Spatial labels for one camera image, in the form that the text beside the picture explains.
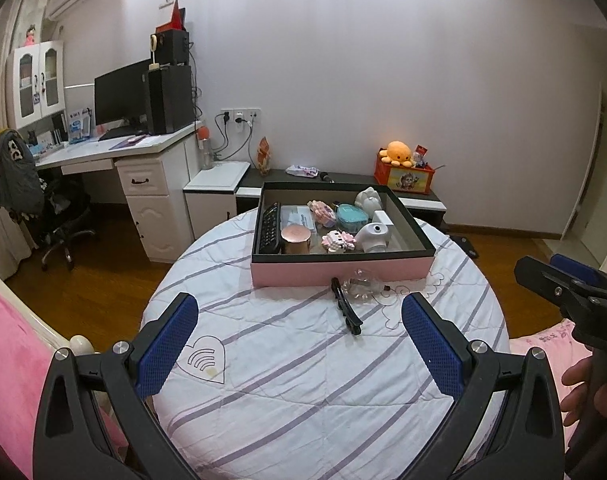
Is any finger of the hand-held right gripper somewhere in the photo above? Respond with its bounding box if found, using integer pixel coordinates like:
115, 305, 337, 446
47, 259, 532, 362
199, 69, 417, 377
551, 254, 607, 301
514, 256, 607, 323

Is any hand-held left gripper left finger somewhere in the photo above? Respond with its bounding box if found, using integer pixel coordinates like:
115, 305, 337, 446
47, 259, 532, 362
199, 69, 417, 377
32, 291, 200, 480

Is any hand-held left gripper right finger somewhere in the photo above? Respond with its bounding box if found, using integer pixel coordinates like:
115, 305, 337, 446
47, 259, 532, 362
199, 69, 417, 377
401, 291, 567, 480

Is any black hair clip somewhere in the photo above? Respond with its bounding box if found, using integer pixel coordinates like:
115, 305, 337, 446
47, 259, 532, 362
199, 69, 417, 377
331, 277, 364, 336

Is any pink black-rimmed storage box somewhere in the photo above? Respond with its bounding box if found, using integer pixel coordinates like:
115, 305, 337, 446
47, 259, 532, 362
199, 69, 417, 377
250, 181, 437, 288

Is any white pink block figure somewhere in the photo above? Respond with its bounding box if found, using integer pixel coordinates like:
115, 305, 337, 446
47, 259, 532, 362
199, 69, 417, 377
322, 231, 358, 254

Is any clear plastic floss pick box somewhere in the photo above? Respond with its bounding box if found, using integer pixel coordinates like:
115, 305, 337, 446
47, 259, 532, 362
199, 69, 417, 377
278, 205, 318, 235

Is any person's right hand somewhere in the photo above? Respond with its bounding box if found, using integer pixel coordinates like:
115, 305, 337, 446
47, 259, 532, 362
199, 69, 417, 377
561, 360, 607, 426

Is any pink printed sheet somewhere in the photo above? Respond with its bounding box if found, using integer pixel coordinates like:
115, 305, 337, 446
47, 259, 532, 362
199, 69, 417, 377
511, 317, 592, 392

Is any white door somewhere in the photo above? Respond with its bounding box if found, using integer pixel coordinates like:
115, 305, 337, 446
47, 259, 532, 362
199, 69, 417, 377
566, 85, 607, 272

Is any black floor stand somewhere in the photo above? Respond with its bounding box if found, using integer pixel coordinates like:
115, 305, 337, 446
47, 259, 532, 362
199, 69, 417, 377
451, 235, 479, 259

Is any white plastic device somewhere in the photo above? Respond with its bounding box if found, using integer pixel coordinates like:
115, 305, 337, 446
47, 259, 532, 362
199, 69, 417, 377
356, 222, 392, 255

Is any pink blanket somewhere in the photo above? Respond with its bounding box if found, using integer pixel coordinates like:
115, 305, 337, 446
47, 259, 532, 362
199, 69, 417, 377
0, 280, 129, 480

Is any white desk with drawers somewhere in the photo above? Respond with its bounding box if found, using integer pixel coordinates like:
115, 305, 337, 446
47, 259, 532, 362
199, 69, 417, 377
34, 122, 204, 263

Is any teal lidded container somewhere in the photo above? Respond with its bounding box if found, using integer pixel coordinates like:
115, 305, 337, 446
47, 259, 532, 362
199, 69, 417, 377
337, 203, 369, 229

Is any white side cabinet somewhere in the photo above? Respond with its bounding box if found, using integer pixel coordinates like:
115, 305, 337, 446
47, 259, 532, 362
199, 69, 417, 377
182, 161, 252, 242

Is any black remote control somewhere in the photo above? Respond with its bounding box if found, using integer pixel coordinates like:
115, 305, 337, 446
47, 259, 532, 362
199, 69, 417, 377
258, 202, 283, 256

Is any white ceramic figurine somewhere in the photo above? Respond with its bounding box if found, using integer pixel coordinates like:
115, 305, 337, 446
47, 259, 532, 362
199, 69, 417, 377
355, 187, 385, 216

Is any black office chair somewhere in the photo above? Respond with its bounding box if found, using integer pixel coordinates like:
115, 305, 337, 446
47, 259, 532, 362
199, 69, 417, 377
0, 175, 97, 272

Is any red printed storage box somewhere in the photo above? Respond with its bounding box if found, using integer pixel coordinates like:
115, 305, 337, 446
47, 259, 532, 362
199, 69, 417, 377
374, 155, 437, 196

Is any copper round jar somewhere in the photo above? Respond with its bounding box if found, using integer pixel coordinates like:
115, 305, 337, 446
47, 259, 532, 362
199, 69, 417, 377
281, 224, 314, 256

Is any dark-topped low cabinet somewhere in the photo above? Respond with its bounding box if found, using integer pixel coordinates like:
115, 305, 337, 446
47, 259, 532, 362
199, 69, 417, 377
236, 167, 449, 233

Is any orange octopus plush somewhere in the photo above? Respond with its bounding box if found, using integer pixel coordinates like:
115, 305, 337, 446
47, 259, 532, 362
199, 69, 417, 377
379, 141, 415, 168

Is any orange-capped clear bottle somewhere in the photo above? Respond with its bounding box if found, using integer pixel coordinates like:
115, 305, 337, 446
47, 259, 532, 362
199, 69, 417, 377
198, 127, 215, 171

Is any pink paper folder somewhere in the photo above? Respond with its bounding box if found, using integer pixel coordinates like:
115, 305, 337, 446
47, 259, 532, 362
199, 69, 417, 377
108, 135, 155, 151

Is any black keyboard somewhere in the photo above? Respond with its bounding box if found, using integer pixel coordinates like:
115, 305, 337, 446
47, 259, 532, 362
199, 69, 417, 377
98, 127, 147, 142

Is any grey hooded jacket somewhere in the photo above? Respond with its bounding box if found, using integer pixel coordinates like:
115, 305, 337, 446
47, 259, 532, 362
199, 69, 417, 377
0, 129, 45, 212

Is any blue printed card box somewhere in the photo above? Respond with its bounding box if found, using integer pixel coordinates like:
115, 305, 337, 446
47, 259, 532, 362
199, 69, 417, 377
66, 109, 92, 144

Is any black computer tower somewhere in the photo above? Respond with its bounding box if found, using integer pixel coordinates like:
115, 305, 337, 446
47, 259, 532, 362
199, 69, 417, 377
148, 65, 194, 135

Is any black computer monitor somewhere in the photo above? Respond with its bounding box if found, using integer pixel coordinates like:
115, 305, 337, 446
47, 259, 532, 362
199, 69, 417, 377
94, 59, 152, 128

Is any black speaker box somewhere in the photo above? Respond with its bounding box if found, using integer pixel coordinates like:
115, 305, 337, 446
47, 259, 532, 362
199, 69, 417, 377
151, 30, 190, 67

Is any red paper bag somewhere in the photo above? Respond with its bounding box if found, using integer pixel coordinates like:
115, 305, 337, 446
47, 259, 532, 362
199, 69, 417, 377
156, 0, 187, 33

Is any cream bed frame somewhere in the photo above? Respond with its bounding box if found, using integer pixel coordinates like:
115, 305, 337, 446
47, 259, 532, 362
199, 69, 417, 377
0, 260, 92, 357

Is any black power cable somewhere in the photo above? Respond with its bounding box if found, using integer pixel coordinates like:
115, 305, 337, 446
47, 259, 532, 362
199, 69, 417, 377
212, 112, 254, 163

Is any white glass-door wall cabinet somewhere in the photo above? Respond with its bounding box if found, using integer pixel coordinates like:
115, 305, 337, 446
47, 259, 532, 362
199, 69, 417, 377
6, 40, 67, 129

